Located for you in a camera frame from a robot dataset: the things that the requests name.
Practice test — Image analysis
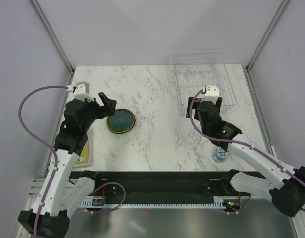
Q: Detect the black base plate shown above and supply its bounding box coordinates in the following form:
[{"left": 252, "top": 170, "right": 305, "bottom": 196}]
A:
[{"left": 70, "top": 171, "right": 239, "bottom": 204}]

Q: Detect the yellow patterned plate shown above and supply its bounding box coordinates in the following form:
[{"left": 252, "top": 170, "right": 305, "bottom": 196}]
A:
[{"left": 106, "top": 113, "right": 137, "bottom": 135}]

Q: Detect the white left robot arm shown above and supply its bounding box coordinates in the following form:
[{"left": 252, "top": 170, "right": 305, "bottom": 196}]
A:
[{"left": 18, "top": 92, "right": 117, "bottom": 238}]

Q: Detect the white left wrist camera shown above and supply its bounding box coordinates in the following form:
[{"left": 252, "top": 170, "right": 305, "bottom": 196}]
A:
[{"left": 67, "top": 81, "right": 93, "bottom": 102}]

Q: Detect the lime green plate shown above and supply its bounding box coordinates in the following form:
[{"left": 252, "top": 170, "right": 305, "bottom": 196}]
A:
[{"left": 106, "top": 117, "right": 136, "bottom": 134}]

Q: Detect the green printed card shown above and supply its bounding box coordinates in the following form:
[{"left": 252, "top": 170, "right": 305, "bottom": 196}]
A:
[{"left": 76, "top": 142, "right": 89, "bottom": 166}]

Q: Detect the blue patterned cup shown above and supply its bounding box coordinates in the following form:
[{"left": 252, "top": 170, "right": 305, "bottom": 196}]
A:
[{"left": 212, "top": 147, "right": 230, "bottom": 163}]

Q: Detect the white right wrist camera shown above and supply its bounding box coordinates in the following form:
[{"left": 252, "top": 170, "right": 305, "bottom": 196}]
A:
[{"left": 201, "top": 85, "right": 220, "bottom": 104}]

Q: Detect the aluminium left frame post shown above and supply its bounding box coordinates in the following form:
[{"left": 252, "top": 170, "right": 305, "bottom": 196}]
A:
[{"left": 28, "top": 0, "right": 75, "bottom": 75}]

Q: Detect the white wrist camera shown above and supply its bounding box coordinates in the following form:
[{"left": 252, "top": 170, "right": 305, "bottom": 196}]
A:
[
  {"left": 67, "top": 81, "right": 93, "bottom": 102},
  {"left": 201, "top": 85, "right": 220, "bottom": 104}
]

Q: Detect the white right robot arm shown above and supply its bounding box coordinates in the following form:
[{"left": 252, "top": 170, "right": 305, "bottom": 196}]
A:
[{"left": 186, "top": 96, "right": 305, "bottom": 217}]

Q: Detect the aluminium frame post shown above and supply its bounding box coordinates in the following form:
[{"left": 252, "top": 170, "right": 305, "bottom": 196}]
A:
[
  {"left": 244, "top": 0, "right": 292, "bottom": 73},
  {"left": 28, "top": 0, "right": 75, "bottom": 75}
]

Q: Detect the dark teal plate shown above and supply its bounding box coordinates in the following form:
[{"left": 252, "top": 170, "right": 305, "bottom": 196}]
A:
[{"left": 107, "top": 109, "right": 135, "bottom": 133}]

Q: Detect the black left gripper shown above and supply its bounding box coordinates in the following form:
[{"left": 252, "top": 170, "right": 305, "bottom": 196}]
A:
[{"left": 81, "top": 92, "right": 116, "bottom": 131}]

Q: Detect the white wire dish rack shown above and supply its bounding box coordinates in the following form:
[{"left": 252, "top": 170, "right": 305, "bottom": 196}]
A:
[{"left": 170, "top": 50, "right": 236, "bottom": 116}]

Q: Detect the white cable duct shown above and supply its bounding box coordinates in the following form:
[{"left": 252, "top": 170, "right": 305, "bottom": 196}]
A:
[{"left": 78, "top": 196, "right": 240, "bottom": 209}]

